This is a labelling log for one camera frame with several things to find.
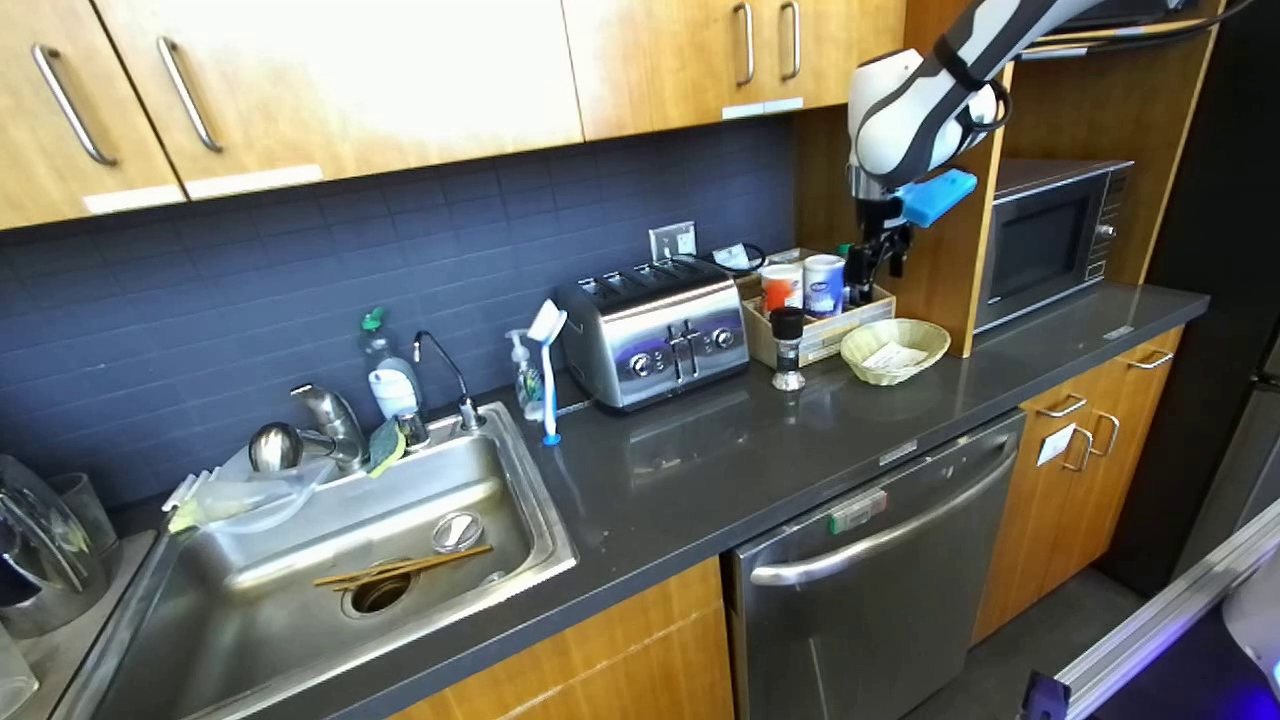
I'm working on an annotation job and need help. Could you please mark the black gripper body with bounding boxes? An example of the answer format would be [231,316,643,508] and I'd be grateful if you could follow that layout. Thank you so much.
[857,201,910,278]

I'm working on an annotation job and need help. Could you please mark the spice grinder bottle black cap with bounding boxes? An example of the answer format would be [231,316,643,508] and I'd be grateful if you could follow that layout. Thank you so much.
[849,279,872,309]

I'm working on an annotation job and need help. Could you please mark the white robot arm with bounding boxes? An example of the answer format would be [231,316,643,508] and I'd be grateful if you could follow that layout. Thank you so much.
[849,0,1096,271]

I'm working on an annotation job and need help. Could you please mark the wooden organizer box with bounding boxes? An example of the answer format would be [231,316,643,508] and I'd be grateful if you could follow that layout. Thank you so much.
[742,251,895,364]

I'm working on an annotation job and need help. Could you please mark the small hand soap bottle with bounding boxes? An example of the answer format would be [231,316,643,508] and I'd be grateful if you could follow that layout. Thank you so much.
[509,330,544,425]

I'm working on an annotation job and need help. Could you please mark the dish soap bottle green cap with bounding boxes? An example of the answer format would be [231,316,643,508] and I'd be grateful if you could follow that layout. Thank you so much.
[359,306,418,440]

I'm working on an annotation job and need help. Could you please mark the blue white canister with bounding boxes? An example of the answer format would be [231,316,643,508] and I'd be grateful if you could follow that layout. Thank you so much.
[803,251,845,316]

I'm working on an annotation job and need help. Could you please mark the red white canister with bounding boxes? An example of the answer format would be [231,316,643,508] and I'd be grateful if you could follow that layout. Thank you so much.
[760,262,803,312]

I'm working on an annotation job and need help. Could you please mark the stainless steel microwave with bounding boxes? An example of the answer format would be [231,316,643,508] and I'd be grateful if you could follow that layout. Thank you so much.
[975,160,1130,331]

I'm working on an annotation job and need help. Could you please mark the silver four-slot toaster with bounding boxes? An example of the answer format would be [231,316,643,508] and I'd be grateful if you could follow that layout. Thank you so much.
[555,262,747,411]

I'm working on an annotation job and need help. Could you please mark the white blue dish brush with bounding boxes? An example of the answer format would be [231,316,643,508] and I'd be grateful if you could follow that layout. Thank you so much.
[527,302,567,447]

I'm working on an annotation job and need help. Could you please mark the stainless steel dishwasher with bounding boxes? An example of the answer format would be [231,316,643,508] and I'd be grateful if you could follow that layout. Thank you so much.
[727,411,1025,720]

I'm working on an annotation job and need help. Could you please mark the chrome sink faucet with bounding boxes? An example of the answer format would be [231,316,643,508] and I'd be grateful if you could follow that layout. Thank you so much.
[293,381,362,466]

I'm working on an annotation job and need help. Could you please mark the wooden chopsticks in sink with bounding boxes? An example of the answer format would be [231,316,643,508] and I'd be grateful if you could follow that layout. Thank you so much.
[311,546,493,588]

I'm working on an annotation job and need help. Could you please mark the stainless steel sink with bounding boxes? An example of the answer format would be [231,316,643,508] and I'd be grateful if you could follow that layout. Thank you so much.
[51,404,574,720]

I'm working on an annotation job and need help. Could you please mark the glass container at left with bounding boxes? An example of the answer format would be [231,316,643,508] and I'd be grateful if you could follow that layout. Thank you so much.
[0,455,120,635]

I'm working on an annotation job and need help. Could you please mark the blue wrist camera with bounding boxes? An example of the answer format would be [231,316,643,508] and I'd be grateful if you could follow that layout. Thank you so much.
[895,169,975,230]

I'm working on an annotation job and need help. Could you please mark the white wall outlet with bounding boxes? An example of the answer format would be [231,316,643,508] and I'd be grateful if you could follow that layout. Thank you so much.
[647,220,695,264]

